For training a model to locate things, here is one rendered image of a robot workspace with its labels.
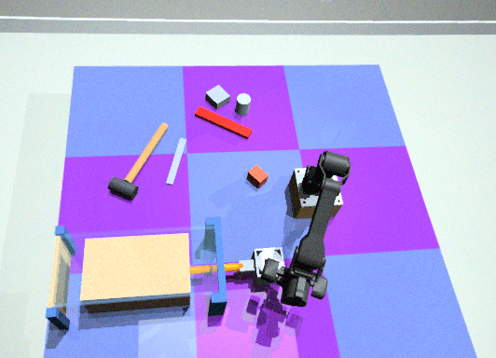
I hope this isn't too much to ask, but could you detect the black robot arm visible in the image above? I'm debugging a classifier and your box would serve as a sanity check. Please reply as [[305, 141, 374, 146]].
[[281, 150, 351, 308]]

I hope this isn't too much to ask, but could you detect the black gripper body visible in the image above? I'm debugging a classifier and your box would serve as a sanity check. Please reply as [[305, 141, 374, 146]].
[[261, 258, 328, 300]]

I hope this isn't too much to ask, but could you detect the red flat bar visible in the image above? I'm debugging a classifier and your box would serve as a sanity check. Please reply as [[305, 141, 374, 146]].
[[195, 107, 252, 140]]

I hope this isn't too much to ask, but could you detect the mallet with grey head and wooden handle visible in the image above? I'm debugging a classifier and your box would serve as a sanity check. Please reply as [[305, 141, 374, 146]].
[[107, 123, 168, 200]]

